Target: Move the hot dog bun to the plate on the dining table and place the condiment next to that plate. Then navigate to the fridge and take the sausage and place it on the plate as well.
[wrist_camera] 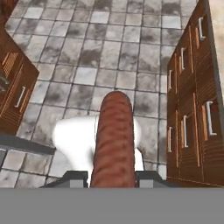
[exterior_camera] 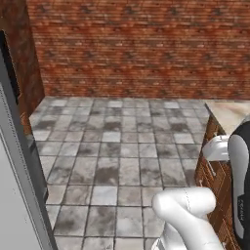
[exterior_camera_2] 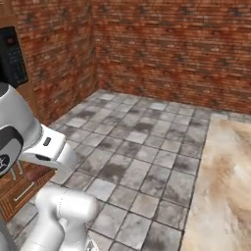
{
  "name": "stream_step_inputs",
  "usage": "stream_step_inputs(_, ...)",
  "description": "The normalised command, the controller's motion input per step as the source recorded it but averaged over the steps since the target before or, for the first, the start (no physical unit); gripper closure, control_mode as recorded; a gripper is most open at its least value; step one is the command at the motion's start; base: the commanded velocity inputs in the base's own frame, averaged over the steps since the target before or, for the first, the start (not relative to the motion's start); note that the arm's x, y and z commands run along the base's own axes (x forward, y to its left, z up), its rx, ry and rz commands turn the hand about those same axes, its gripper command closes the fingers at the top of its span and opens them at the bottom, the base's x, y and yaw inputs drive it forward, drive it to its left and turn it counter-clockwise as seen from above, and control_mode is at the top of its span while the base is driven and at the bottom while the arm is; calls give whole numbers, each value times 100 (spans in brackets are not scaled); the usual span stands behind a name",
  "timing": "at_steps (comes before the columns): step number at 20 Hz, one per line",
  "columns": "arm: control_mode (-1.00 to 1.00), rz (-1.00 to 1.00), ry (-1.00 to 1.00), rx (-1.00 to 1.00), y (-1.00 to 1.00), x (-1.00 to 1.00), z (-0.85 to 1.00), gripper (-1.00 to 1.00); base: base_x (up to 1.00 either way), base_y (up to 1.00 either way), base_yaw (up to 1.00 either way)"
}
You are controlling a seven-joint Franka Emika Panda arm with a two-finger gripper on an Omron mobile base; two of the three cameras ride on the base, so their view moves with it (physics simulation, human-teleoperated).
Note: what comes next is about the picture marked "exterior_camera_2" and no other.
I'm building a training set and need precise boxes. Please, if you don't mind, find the silver drawer handle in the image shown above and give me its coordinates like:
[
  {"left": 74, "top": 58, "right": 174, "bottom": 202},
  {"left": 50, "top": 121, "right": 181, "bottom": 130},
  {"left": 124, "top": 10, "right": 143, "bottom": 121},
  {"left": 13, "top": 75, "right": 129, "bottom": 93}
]
[{"left": 13, "top": 180, "right": 35, "bottom": 203}]

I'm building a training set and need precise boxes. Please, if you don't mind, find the wooden drawer front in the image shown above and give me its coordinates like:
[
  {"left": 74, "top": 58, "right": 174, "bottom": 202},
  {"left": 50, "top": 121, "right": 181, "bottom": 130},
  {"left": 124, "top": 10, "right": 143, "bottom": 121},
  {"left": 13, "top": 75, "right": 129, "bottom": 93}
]
[{"left": 0, "top": 174, "right": 57, "bottom": 224}]

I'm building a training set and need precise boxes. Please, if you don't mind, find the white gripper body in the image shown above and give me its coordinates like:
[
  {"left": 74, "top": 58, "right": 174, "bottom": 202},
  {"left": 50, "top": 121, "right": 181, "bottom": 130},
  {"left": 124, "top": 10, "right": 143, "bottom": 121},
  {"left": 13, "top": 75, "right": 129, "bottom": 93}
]
[{"left": 49, "top": 140, "right": 80, "bottom": 186}]

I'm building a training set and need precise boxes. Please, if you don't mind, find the wooden cupboard unit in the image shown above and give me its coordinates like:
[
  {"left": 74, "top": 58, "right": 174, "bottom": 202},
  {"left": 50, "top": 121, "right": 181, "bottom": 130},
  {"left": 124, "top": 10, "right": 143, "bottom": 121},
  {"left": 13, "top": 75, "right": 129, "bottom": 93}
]
[{"left": 0, "top": 0, "right": 57, "bottom": 224}]

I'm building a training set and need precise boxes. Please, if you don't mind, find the black microwave oven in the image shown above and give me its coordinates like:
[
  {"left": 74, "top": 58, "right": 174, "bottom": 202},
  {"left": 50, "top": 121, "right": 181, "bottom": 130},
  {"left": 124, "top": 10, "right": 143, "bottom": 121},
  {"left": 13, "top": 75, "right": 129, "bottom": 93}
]
[{"left": 0, "top": 25, "right": 29, "bottom": 89}]

